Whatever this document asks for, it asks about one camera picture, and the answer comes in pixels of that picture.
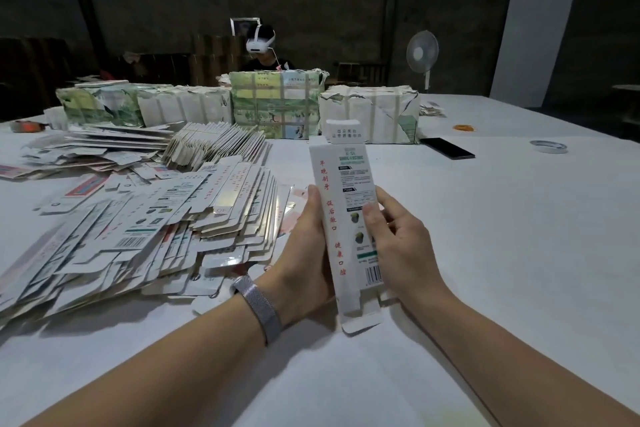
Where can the person's left hand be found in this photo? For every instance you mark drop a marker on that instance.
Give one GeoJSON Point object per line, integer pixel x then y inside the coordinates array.
{"type": "Point", "coordinates": [300, 267]}

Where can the person's right hand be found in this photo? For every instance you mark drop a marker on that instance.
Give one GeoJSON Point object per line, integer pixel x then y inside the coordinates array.
{"type": "Point", "coordinates": [405, 251]}

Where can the toothbrush carton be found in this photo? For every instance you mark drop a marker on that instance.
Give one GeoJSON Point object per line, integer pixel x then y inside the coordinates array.
{"type": "Point", "coordinates": [345, 181]}

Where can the fanned stack of white cartons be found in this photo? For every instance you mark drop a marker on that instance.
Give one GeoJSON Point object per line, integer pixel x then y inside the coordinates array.
{"type": "Point", "coordinates": [215, 144]}

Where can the pile of cartons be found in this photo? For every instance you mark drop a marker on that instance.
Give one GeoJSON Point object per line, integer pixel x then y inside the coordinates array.
{"type": "Point", "coordinates": [130, 231]}

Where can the person's right forearm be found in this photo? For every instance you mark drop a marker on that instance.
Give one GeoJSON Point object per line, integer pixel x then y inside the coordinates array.
{"type": "Point", "coordinates": [530, 367]}

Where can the person's left forearm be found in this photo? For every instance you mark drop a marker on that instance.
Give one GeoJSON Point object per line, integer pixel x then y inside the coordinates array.
{"type": "Point", "coordinates": [150, 372]}

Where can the grey band wristwatch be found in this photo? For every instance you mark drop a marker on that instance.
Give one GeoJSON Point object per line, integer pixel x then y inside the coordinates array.
{"type": "Point", "coordinates": [258, 310]}

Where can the black smartphone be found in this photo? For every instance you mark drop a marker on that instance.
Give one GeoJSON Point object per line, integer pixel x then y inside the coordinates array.
{"type": "Point", "coordinates": [447, 148]}

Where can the small orange tape roll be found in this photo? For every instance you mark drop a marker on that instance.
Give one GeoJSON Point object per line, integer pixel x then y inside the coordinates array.
{"type": "Point", "coordinates": [464, 127]}

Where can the small white paper stack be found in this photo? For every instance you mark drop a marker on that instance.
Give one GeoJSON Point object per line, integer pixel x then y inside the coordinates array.
{"type": "Point", "coordinates": [431, 109]}

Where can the green printed wrapped bundle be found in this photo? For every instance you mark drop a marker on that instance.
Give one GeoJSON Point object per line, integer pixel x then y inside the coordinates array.
{"type": "Point", "coordinates": [275, 104]}

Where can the white tape roll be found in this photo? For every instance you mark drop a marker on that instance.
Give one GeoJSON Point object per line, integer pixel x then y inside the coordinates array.
{"type": "Point", "coordinates": [533, 146]}

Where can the dark wooden chair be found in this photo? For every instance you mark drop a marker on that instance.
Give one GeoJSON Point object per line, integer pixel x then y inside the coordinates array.
{"type": "Point", "coordinates": [360, 73]}

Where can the white standing fan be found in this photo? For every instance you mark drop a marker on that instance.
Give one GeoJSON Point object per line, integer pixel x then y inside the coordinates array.
{"type": "Point", "coordinates": [423, 49]}

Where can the row of white wrapped bundles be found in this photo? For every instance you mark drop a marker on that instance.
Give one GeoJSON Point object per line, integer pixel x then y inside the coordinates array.
{"type": "Point", "coordinates": [140, 106]}

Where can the white board panel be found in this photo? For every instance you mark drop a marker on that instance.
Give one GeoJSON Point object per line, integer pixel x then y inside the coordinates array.
{"type": "Point", "coordinates": [533, 41]}

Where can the cluttered side table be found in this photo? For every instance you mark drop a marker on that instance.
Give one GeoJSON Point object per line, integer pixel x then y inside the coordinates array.
{"type": "Point", "coordinates": [628, 101]}

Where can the white head-mounted camera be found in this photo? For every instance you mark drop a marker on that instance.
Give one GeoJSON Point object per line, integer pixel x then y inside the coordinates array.
{"type": "Point", "coordinates": [260, 41]}

